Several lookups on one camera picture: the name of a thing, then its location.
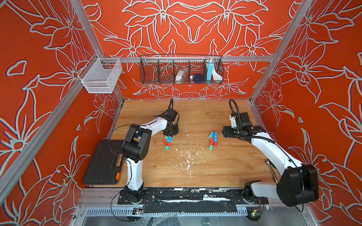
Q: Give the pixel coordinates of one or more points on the cluster of coloured stamps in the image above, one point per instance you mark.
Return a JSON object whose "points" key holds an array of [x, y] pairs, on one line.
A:
{"points": [[213, 140]]}

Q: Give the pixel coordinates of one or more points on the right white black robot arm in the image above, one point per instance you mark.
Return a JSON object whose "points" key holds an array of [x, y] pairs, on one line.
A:
{"points": [[299, 182]]}

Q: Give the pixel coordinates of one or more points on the black plastic tool case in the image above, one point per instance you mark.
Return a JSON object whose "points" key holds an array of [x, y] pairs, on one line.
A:
{"points": [[103, 169]]}

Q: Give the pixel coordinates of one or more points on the white wire mesh basket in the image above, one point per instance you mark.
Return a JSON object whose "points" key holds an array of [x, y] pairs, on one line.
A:
{"points": [[101, 76]]}

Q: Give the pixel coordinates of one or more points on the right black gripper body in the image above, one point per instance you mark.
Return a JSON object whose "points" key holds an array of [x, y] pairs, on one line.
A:
{"points": [[231, 132]]}

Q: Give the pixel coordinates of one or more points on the black wire wall basket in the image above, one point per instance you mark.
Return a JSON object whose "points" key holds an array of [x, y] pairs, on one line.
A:
{"points": [[162, 69]]}

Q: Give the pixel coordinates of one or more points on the metal spoon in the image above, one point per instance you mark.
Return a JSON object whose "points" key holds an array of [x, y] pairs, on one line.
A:
{"points": [[272, 170]]}

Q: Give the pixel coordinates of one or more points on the dark blue round object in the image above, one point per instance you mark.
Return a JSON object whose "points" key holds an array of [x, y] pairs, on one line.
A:
{"points": [[198, 78]]}

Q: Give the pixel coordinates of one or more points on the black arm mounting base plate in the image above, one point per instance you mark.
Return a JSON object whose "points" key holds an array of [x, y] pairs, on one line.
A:
{"points": [[165, 200]]}

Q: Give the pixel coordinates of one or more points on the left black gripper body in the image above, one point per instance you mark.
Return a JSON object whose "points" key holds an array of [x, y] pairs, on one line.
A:
{"points": [[174, 131]]}

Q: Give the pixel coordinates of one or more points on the light blue box in basket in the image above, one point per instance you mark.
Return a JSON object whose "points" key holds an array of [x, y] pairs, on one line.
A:
{"points": [[210, 68]]}

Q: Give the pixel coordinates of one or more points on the cluster of coloured stamp caps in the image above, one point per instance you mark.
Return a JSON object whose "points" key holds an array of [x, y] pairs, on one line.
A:
{"points": [[167, 141]]}

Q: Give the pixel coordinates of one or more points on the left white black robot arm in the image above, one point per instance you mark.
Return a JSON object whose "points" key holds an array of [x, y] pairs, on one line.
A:
{"points": [[136, 145]]}

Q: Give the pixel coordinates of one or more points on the silver pouch in basket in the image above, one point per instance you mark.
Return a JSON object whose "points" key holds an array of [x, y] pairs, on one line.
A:
{"points": [[181, 76]]}

